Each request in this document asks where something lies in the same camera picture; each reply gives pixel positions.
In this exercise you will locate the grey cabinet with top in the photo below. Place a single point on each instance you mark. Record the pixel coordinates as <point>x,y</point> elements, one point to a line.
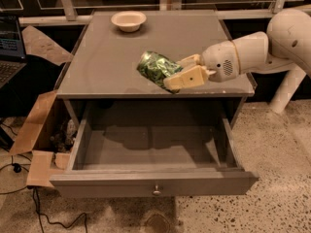
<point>105,63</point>

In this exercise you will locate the white paper bowl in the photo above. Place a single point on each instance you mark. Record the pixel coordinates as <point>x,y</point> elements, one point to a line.
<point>129,21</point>

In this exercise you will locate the brown cardboard box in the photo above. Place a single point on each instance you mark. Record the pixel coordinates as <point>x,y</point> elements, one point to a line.
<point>49,134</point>

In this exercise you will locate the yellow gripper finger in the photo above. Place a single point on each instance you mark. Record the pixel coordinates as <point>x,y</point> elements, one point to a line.
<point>190,61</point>
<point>189,77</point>

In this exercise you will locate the round metal drawer knob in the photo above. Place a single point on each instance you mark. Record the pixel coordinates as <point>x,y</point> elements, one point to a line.
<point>156,191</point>

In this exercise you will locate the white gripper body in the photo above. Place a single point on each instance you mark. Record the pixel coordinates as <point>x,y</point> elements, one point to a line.
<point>219,63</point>

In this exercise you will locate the open grey top drawer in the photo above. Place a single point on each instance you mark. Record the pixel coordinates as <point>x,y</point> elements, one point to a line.
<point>128,161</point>

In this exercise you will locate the brown paper sheet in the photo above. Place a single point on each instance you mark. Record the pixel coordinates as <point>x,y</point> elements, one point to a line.
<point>39,44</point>

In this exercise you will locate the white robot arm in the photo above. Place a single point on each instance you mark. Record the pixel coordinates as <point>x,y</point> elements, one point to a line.
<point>286,43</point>

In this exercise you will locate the open laptop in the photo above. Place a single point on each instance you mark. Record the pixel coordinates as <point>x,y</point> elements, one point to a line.
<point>12,49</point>

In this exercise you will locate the green soda can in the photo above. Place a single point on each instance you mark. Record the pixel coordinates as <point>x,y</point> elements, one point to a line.
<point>156,67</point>

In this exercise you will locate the white diagonal pole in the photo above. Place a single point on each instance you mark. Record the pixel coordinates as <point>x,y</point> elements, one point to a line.
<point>287,89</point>

